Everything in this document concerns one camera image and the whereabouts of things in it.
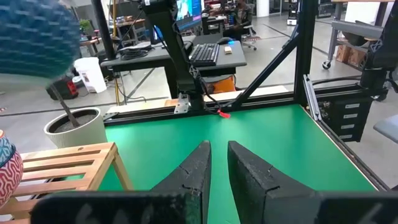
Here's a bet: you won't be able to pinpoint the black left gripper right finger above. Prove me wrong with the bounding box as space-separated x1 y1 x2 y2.
227 140 398 224

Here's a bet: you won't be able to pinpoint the silver metal bracket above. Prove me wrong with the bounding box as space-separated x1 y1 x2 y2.
173 92 191 114

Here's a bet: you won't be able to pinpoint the black aluminium table frame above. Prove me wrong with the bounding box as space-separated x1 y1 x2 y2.
102 0 398 192

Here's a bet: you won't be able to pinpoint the person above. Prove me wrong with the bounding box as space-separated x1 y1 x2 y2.
222 0 254 41

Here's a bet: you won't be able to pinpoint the office chair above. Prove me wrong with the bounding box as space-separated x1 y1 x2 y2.
241 24 262 51

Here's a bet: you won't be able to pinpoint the black control box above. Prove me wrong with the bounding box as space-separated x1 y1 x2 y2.
322 92 374 143

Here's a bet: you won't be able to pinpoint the grey office desk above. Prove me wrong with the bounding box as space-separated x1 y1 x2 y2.
99 34 248 100

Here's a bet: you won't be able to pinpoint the white plant pot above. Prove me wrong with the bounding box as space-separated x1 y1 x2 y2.
43 107 108 149

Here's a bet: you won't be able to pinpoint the small red maze pattern bowl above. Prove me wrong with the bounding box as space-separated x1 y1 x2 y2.
0 149 24 208

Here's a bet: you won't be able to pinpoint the orange bag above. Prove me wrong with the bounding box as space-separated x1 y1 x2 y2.
213 75 236 95

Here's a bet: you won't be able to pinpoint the silver aluminium rail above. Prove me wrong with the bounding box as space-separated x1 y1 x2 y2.
302 73 323 121

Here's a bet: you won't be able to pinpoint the black keyboard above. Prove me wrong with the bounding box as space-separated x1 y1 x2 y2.
188 42 220 67

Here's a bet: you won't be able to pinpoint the computer monitor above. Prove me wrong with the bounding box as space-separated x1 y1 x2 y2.
175 0 203 32

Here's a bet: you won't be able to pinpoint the grey wheeled cart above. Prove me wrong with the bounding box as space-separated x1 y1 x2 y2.
322 19 385 70

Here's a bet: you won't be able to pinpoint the cardboard box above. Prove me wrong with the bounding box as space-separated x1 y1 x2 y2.
335 44 365 68

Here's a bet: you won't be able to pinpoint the grey seat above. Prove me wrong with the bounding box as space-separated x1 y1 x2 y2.
373 114 398 144

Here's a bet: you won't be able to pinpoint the white trash bin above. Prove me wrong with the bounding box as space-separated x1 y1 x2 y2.
73 57 108 94

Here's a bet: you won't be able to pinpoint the navy diamond pattern bowl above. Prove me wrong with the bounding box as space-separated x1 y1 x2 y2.
0 0 82 79

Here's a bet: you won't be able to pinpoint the small blue patterned bowl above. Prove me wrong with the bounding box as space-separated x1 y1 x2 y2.
0 129 16 169

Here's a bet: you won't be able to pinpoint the black and red device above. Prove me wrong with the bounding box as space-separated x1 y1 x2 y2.
45 75 79 101

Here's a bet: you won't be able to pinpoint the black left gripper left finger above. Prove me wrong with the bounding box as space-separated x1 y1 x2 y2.
30 139 213 224

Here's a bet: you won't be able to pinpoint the black pole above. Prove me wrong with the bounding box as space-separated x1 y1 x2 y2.
90 0 116 60

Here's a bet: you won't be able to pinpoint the black cable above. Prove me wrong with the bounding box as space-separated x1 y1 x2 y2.
198 77 225 114

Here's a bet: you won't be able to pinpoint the slatted bamboo shelf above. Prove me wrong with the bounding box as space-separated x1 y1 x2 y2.
0 142 134 224

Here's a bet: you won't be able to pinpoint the coiled black cables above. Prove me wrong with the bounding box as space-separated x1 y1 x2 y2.
119 42 153 61

